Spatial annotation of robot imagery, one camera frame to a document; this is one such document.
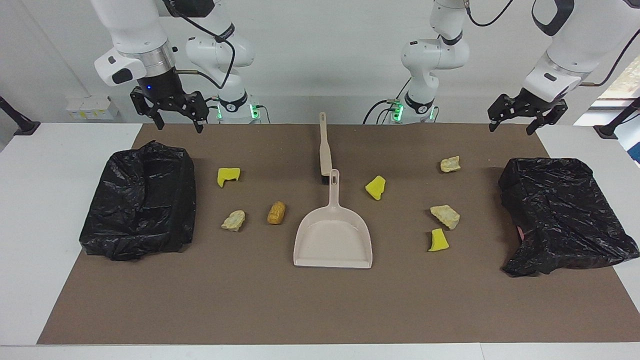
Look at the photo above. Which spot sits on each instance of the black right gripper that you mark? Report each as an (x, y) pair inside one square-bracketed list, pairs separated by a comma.
[(160, 87)]

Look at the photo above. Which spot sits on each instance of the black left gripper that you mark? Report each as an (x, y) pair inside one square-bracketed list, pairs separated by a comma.
[(535, 102)]

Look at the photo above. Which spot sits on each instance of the notched yellow sponge piece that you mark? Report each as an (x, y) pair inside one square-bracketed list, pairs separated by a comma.
[(227, 176)]

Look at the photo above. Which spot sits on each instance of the ribbed beige foam chunk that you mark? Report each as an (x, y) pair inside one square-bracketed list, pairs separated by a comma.
[(450, 164)]

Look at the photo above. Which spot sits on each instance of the pale beige foam chunk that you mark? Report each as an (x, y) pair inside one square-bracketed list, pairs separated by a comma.
[(234, 220)]

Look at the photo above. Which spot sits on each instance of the orange brown foam lump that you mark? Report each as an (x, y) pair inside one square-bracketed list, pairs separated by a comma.
[(276, 213)]

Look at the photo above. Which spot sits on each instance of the beige hand brush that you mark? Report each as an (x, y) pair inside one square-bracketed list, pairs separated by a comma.
[(325, 150)]

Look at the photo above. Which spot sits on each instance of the small yellow sponge wedge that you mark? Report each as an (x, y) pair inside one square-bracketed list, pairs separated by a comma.
[(438, 241)]

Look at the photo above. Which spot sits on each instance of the yellow sponge wedge with imprint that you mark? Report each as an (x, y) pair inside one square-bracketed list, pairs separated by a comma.
[(375, 188)]

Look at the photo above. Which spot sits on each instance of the beige plastic dustpan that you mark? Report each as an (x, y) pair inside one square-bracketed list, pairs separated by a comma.
[(332, 240)]

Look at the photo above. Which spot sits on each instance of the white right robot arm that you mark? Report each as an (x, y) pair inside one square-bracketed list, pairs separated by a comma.
[(135, 30)]

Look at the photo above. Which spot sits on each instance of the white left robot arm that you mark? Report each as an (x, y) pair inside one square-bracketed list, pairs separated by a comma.
[(575, 45)]

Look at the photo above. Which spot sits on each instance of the black trash bag bin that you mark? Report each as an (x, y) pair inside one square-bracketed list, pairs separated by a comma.
[(140, 210), (560, 210)]

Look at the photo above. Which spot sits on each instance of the red bin beneath black bag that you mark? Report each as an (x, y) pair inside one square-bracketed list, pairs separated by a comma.
[(520, 233)]

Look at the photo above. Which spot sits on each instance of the bright window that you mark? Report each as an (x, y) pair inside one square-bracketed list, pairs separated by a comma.
[(622, 82)]

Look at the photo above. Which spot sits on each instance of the brown table mat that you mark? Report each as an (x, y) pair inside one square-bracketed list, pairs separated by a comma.
[(320, 300)]

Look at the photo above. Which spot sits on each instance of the white wall socket box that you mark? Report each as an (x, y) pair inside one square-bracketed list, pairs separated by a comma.
[(92, 107)]

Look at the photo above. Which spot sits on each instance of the black camera stand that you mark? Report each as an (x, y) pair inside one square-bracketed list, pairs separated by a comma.
[(607, 131), (27, 129)]

